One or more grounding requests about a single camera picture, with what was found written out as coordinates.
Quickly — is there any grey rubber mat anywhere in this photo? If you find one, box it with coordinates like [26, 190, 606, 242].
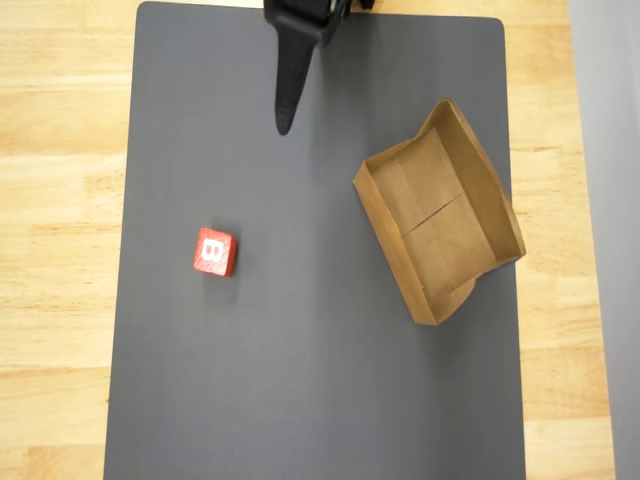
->
[103, 0, 527, 480]

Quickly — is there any brown paper box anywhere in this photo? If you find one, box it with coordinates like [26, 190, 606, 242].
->
[352, 97, 527, 327]

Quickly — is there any red block with white letter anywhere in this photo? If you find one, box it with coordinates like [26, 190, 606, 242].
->
[192, 227, 239, 279]

